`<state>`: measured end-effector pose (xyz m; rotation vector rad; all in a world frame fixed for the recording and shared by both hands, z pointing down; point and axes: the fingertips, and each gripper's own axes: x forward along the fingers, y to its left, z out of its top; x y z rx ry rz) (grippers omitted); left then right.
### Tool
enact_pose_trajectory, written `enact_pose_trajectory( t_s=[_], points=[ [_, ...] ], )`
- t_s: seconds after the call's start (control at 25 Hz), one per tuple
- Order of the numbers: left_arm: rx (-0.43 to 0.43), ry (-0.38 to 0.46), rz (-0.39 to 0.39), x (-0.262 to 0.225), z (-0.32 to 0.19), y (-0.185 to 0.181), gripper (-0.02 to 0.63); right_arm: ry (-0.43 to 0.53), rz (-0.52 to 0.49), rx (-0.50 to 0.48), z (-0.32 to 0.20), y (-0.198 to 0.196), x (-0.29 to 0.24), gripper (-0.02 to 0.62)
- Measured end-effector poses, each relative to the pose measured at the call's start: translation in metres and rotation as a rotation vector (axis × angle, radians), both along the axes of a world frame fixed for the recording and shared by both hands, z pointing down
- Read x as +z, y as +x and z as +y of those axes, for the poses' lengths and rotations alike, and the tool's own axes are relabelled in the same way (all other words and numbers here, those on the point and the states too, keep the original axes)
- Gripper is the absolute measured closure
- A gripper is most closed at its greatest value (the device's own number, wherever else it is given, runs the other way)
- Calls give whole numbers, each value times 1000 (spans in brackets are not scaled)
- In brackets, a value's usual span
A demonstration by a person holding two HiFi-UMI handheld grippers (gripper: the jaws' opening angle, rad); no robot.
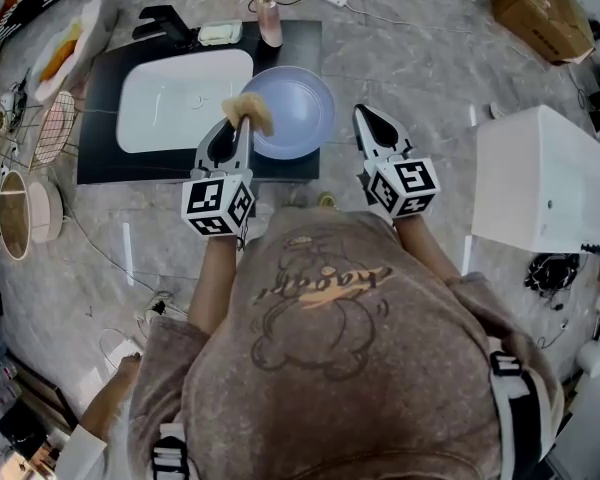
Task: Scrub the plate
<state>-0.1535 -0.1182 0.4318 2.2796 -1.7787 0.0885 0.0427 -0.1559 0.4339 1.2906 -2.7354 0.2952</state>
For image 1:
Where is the white power cable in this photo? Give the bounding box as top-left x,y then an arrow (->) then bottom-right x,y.
274,0 -> 546,69

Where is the white sink basin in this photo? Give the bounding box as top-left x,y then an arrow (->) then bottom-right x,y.
115,47 -> 255,156

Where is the round pink wood-top stool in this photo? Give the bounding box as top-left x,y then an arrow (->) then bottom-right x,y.
0,169 -> 65,262

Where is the white paper roll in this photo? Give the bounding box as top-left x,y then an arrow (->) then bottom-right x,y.
576,336 -> 600,380

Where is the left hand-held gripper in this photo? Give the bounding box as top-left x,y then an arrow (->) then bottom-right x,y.
181,115 -> 257,239

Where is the tangle of black cables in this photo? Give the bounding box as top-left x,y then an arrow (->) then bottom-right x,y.
523,251 -> 582,312

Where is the pale green soap dish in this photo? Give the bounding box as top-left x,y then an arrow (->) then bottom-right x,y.
198,19 -> 245,48

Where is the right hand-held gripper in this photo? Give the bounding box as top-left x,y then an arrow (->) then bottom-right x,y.
353,103 -> 442,220

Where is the black and white harness strap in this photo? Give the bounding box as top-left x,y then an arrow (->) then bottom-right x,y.
488,349 -> 549,480
151,421 -> 192,480

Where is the pink soap dispenser bottle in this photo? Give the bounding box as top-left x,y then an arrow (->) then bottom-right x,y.
244,0 -> 285,50

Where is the white rectangular cabinet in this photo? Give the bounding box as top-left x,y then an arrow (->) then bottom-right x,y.
470,103 -> 600,256

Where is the person's right forearm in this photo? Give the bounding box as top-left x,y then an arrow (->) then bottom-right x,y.
391,214 -> 462,285

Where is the lilac round plate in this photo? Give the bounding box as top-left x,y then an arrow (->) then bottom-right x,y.
239,65 -> 337,162

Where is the black faucet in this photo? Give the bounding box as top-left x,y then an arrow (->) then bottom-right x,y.
131,5 -> 202,50

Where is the pink wire basket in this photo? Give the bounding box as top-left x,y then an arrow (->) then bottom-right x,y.
31,89 -> 79,167

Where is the brown cardboard box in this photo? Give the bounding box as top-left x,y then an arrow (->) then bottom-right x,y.
488,0 -> 597,67

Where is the person's brown printed t-shirt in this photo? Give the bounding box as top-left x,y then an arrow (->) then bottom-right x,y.
127,206 -> 567,480

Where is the black sink cabinet top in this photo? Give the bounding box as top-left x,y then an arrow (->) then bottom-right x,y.
76,17 -> 324,186

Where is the person's left forearm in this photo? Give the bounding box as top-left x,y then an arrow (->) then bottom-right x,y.
186,233 -> 247,338

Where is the black and white striped bag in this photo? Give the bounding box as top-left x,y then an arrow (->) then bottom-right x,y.
0,0 -> 64,40

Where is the tan scrubbing sponge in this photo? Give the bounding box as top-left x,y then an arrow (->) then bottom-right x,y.
221,92 -> 276,137

